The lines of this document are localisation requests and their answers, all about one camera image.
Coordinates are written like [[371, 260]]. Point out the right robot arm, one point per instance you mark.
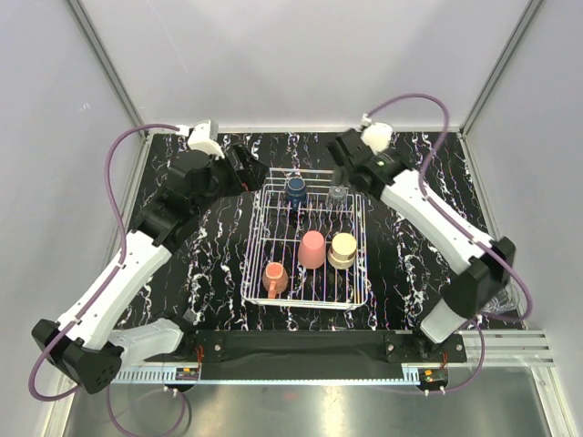
[[480, 262]]

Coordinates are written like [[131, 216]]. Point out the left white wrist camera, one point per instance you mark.
[[204, 137]]

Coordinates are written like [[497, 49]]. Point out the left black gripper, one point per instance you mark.
[[250, 177]]

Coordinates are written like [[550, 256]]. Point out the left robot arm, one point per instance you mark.
[[84, 343]]

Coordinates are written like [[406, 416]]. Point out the orange ceramic mug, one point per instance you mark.
[[275, 279]]

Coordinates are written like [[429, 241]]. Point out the dark blue glass cup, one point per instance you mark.
[[296, 193]]

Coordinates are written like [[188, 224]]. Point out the clear plastic measuring cup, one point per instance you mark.
[[502, 303]]

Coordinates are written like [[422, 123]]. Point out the cream brown paper cup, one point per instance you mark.
[[342, 252]]

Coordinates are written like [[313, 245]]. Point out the pink plastic cup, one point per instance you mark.
[[312, 250]]

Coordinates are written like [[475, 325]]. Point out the clear glass cup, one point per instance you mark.
[[336, 198]]

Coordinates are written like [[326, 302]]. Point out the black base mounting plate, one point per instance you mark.
[[318, 355]]

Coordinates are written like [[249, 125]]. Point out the white wire dish rack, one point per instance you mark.
[[276, 232]]

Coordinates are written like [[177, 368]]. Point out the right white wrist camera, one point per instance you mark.
[[376, 135]]

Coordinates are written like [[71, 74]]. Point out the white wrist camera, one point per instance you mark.
[[204, 137], [376, 135]]

